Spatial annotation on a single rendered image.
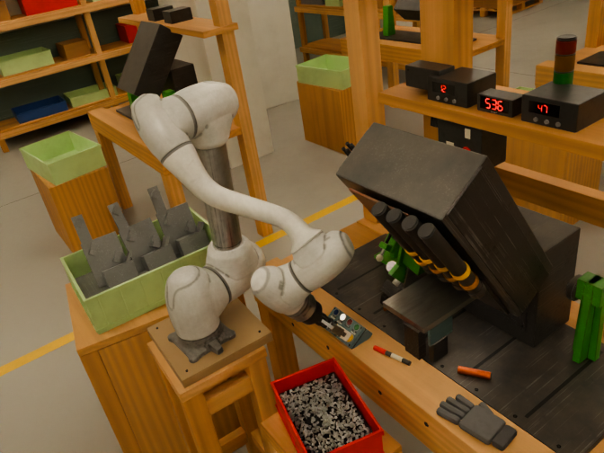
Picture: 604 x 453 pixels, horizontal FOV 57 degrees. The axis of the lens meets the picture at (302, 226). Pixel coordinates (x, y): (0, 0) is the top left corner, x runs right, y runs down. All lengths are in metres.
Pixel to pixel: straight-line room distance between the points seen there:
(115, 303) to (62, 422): 1.13
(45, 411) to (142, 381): 1.02
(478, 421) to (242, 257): 0.88
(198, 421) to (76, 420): 1.36
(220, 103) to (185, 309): 0.66
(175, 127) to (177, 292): 0.55
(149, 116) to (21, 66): 6.21
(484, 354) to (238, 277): 0.82
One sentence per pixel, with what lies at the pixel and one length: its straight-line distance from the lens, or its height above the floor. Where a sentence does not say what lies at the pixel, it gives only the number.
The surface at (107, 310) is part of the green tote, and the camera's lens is 2.32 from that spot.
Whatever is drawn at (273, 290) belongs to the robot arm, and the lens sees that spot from 1.46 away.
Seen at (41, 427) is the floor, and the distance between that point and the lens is 3.34.
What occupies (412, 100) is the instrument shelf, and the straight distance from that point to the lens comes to 1.86.
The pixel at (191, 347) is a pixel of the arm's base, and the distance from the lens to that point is 1.93.
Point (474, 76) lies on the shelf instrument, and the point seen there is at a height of 1.62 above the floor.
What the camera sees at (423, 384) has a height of 0.90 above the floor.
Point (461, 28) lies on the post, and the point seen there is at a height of 1.73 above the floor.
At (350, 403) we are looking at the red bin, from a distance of 1.69.
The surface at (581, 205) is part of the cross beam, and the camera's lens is 1.87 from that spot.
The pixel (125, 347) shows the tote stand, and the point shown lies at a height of 0.72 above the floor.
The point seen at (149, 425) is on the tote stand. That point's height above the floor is 0.28.
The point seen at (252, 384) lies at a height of 0.72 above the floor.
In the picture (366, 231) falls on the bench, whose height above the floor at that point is 0.88.
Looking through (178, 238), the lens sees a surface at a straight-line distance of 2.58.
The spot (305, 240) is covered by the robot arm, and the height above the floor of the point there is 1.38.
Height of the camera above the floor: 2.13
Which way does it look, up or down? 30 degrees down
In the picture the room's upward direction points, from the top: 9 degrees counter-clockwise
